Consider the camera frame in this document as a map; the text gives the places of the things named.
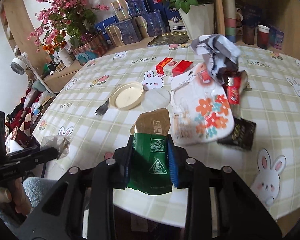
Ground green carton piece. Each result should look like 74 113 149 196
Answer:
128 108 172 195

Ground floral white plastic package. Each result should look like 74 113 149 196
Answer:
171 63 235 145

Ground black plastic fork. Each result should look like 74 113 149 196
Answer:
95 98 110 116

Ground cream round lid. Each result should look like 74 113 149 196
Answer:
109 81 144 111

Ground black foil packet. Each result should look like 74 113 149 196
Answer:
217 118 256 151

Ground grey white paper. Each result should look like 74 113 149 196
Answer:
191 34 241 85

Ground person left hand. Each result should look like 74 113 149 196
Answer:
0 178 31 216

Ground red cigarette pack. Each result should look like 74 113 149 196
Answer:
155 57 193 77

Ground green plaid bunny tablecloth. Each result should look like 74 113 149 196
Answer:
32 43 300 228

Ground white desk fan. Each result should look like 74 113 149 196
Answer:
10 52 53 93

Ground white vase orange flowers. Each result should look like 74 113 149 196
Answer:
42 41 74 67

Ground dark blue gift box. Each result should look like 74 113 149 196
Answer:
106 18 142 47

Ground white flower pot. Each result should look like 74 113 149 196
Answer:
179 3 215 40

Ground red cup on shelf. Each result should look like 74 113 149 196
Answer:
257 24 270 49

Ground pink blossom plant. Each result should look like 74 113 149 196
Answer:
28 0 109 54

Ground stack of pastel cups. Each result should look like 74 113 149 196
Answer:
223 0 236 43

